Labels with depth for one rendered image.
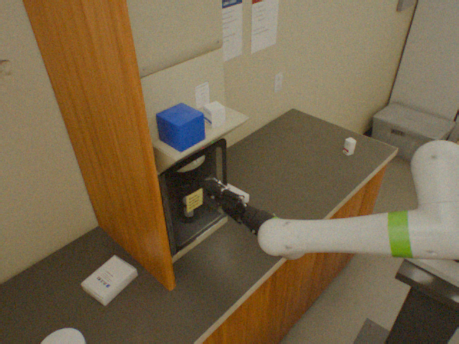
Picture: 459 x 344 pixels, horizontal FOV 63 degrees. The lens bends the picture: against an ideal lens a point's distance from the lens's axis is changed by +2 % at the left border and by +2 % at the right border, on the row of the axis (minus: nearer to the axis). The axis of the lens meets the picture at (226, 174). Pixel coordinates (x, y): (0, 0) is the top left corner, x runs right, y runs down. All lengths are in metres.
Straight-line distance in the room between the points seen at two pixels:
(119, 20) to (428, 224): 0.81
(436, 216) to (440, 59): 3.04
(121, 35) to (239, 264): 0.96
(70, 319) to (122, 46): 0.96
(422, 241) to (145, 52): 0.81
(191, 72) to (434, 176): 0.70
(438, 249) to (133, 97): 0.78
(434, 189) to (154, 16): 0.79
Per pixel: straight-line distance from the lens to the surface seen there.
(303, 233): 1.04
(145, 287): 1.48
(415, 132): 3.72
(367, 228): 1.00
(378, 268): 2.85
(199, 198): 1.40
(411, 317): 1.85
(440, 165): 1.00
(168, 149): 1.10
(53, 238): 1.71
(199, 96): 1.20
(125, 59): 0.89
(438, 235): 0.98
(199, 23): 1.14
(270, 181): 1.86
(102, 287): 1.47
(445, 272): 1.63
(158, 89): 1.09
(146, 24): 1.02
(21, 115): 1.42
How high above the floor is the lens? 2.12
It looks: 38 degrees down
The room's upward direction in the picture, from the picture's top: 1 degrees counter-clockwise
